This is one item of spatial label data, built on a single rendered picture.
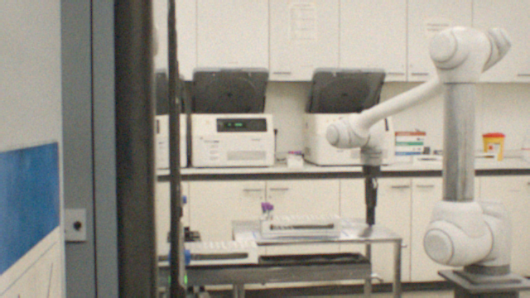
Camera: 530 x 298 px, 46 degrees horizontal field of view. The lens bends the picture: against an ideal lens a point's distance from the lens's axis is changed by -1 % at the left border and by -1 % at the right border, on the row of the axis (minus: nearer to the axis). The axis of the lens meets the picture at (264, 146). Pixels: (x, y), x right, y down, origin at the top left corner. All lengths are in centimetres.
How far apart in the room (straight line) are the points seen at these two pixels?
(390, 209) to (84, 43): 387
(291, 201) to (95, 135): 362
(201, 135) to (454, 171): 246
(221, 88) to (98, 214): 383
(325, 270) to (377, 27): 303
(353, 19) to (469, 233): 290
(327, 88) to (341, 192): 79
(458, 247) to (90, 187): 146
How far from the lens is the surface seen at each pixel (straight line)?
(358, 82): 466
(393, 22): 482
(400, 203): 453
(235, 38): 456
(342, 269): 199
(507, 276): 230
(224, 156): 425
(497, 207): 225
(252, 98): 466
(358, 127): 233
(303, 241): 228
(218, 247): 194
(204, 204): 427
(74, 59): 76
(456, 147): 206
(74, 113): 76
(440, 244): 204
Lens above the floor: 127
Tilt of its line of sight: 3 degrees down
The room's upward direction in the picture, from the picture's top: straight up
